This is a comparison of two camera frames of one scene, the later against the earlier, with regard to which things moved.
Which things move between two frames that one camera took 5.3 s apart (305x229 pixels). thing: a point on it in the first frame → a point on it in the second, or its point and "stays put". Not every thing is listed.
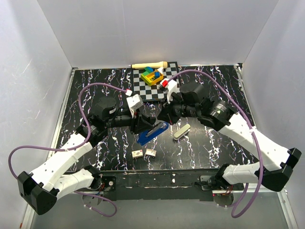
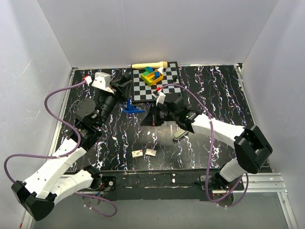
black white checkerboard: [142, 88] stays put
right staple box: [150, 151] stays put
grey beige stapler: [182, 131] stays put
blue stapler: [145, 136] → [132, 109]
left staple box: [137, 153] stays put
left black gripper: [139, 124] → [123, 87]
